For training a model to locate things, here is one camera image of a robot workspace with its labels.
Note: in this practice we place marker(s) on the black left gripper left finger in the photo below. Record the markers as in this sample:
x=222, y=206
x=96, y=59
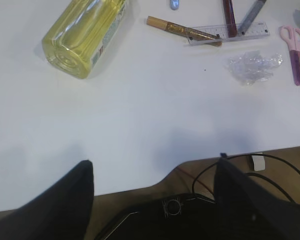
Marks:
x=62, y=212

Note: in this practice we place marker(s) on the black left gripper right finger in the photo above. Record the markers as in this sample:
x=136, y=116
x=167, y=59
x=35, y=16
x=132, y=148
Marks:
x=246, y=211

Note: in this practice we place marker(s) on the crumpled clear plastic sheet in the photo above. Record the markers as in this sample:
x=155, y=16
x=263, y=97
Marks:
x=252, y=67

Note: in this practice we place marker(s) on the clear plastic ruler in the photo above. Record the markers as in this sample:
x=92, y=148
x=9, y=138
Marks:
x=216, y=34

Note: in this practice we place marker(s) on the white adapter block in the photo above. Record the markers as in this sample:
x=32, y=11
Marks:
x=258, y=162

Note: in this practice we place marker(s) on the gold glitter marker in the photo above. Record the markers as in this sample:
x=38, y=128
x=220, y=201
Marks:
x=180, y=30

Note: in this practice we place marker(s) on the pink purple scissors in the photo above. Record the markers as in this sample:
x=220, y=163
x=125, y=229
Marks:
x=291, y=36

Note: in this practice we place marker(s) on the silver glitter marker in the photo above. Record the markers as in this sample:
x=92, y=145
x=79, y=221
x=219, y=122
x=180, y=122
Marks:
x=250, y=16

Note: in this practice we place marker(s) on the yellow oil bottle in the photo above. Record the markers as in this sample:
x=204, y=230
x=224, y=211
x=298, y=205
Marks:
x=81, y=34

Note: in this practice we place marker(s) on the red glitter marker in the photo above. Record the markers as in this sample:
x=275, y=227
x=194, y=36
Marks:
x=229, y=16

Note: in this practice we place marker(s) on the blue scissors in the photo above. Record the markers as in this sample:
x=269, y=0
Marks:
x=174, y=4

